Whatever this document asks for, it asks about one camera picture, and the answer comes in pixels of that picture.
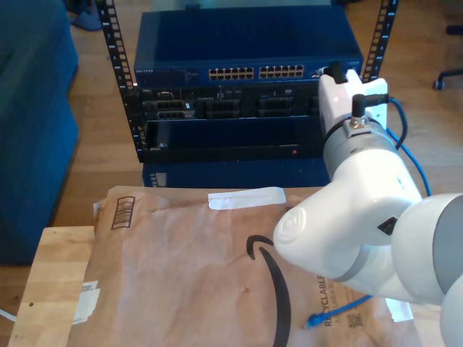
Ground blue network cable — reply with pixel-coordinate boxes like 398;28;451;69
305;128;432;330

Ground black rack server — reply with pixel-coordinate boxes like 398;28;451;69
139;83;321;120

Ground black rack shelf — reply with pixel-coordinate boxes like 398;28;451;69
139;113;326;163

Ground long white tape strip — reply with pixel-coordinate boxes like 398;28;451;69
208;187;287;211

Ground short white tape strip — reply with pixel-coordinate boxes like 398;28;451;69
385;298;415;323

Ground brown paper mailer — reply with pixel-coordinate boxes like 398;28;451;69
67;184;422;347

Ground blue slipper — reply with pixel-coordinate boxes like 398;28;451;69
70;11;103;32

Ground blue sofa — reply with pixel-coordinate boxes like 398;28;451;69
0;0;80;267

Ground white shipping label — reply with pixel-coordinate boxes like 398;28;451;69
72;280;101;326

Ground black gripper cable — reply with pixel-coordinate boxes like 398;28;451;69
352;93;409;151

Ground blue network switch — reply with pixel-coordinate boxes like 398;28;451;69
132;9;365;87

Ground black server rack frame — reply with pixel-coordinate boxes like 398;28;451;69
95;0;401;163

